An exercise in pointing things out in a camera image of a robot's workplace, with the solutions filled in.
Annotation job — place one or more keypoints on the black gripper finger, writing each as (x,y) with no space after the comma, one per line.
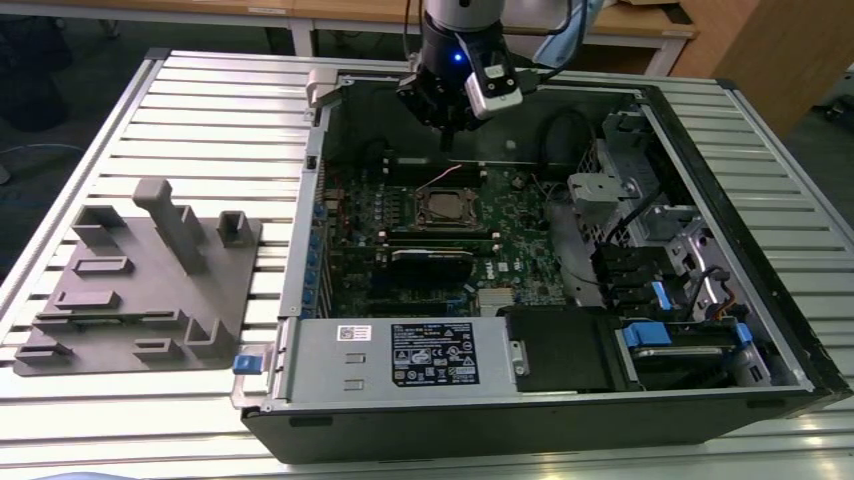
(428,100)
(464,120)

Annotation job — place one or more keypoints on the silver CPU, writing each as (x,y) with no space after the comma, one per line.
(446,205)

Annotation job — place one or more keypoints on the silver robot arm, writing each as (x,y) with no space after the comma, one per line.
(461,12)

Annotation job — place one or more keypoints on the RAM slot white clips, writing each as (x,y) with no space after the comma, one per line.
(408,168)

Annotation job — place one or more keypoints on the RAM slot black clips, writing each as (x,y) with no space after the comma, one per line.
(408,173)

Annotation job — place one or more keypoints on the CPU socket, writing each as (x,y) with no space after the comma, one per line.
(421,226)

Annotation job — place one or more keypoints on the black expansion slot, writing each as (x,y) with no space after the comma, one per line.
(414,307)

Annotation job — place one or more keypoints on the grey plastic case latch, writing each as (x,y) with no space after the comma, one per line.
(321,82)

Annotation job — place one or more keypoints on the black graphics card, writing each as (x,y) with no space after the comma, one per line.
(434,265)

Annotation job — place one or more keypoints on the green motherboard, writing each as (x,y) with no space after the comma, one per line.
(528,260)

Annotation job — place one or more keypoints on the small silver heatsink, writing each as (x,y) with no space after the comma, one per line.
(497,297)

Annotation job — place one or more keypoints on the silver metal drive cage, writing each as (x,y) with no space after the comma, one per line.
(668,220)

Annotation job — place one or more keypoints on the black connector block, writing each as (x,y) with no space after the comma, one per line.
(628,270)

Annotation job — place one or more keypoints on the blue plastic tab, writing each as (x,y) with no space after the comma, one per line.
(659,296)

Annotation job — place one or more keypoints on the black plastic shroud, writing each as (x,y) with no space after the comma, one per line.
(561,350)

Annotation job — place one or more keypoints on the wooden cabinet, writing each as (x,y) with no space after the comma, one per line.
(788,50)

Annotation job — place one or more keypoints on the hard disk in blue carrier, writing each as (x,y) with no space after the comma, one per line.
(647,334)

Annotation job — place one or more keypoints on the grey power supply unit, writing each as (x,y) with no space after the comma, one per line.
(321,365)

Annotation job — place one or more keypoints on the grey parts rack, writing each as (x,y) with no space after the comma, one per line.
(147,300)

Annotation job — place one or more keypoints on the blue case latch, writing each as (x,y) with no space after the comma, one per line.
(248,364)

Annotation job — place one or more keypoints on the black PC case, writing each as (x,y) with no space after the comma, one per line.
(468,435)

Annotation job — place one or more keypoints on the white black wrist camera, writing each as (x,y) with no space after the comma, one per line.
(494,102)

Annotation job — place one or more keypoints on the grey metal bracket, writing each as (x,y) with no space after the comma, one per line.
(590,200)

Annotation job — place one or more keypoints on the wooden desk white frame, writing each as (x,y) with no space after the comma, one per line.
(134,6)
(641,22)

